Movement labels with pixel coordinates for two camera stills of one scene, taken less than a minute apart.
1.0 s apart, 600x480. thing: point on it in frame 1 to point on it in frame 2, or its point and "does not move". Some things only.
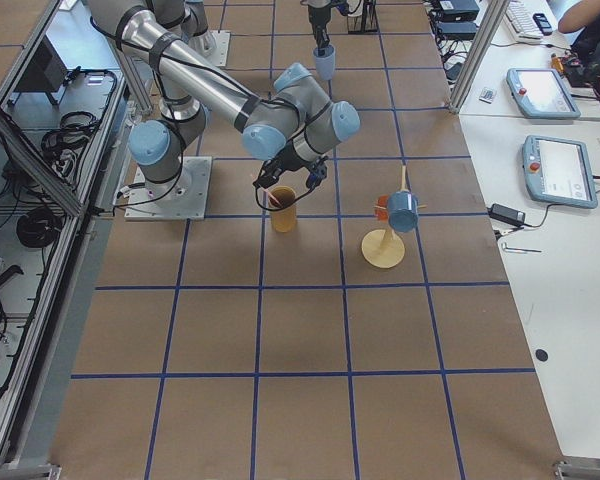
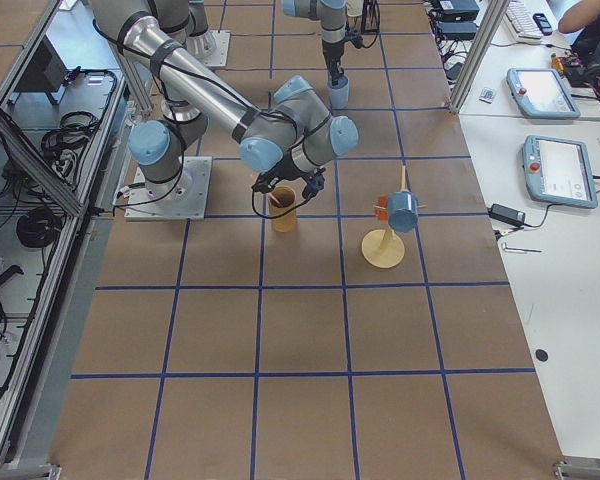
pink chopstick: (268, 192) does not move
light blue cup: (325, 65) to (339, 92)
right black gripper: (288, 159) does not move
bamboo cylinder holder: (285, 220) does not move
